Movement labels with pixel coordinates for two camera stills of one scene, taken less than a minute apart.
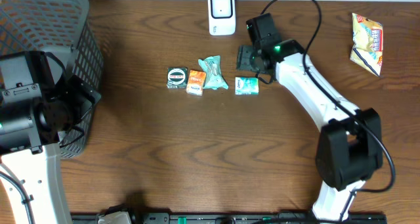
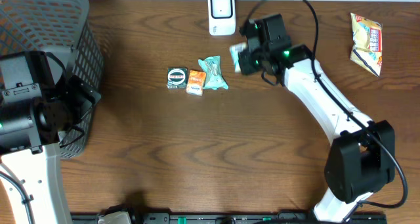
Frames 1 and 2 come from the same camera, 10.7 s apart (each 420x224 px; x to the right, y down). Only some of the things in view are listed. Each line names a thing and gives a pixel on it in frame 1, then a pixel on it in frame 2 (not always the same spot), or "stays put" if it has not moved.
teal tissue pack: (247, 85) → (235, 49)
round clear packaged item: (176, 77) stays put
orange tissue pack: (195, 83) stays put
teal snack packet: (212, 77) stays put
